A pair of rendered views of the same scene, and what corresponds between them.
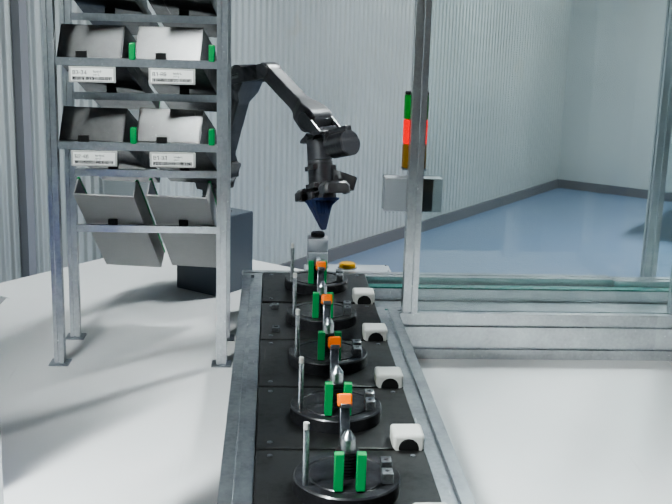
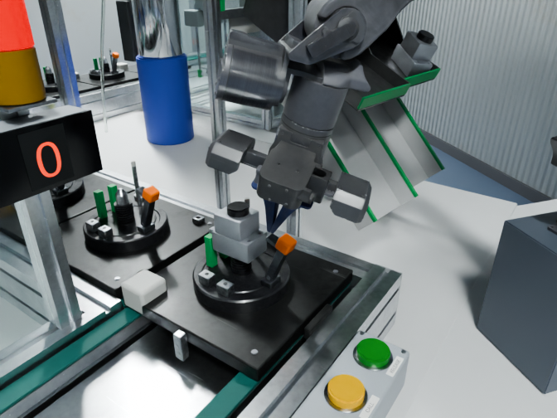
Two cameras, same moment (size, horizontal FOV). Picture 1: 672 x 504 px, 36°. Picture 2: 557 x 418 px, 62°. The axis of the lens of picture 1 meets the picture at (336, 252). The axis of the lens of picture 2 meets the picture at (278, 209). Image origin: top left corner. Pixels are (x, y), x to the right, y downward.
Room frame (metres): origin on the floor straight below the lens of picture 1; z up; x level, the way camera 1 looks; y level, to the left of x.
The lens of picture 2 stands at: (2.61, -0.35, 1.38)
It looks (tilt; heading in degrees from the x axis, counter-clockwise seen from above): 28 degrees down; 129
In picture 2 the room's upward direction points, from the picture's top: straight up
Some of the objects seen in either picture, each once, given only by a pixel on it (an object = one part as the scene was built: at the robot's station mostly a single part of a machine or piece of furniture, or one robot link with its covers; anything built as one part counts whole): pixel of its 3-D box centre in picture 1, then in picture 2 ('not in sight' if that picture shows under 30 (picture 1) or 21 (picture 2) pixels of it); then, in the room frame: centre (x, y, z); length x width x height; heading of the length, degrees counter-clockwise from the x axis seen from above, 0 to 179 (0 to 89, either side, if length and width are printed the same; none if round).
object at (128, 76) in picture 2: not in sight; (105, 65); (0.84, 0.72, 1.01); 0.24 x 0.24 x 0.13; 4
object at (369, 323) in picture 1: (321, 300); (123, 209); (1.97, 0.03, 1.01); 0.24 x 0.24 x 0.13; 4
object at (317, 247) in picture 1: (317, 248); (233, 226); (2.21, 0.04, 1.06); 0.08 x 0.04 x 0.07; 4
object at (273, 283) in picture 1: (316, 290); (242, 286); (2.22, 0.04, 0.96); 0.24 x 0.24 x 0.02; 4
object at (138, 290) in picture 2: (363, 299); (144, 291); (2.13, -0.06, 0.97); 0.05 x 0.05 x 0.04; 4
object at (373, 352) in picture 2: not in sight; (372, 354); (2.44, 0.04, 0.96); 0.04 x 0.04 x 0.02
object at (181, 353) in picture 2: not in sight; (181, 345); (2.23, -0.08, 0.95); 0.01 x 0.01 x 0.04; 4
